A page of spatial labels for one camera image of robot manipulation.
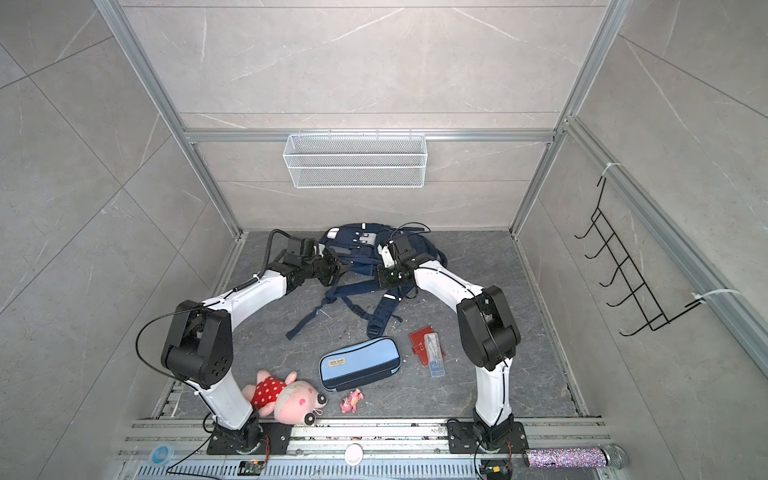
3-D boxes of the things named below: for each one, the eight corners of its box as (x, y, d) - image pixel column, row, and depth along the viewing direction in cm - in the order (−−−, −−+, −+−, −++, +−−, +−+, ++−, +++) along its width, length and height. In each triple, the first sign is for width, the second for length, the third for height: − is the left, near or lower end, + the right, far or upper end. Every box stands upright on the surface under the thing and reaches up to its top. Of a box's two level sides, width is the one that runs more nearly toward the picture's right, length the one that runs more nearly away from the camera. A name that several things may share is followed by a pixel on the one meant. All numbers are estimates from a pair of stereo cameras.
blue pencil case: (324, 397, 81) (322, 393, 78) (318, 362, 87) (316, 357, 84) (405, 370, 86) (405, 365, 83) (394, 339, 92) (394, 333, 89)
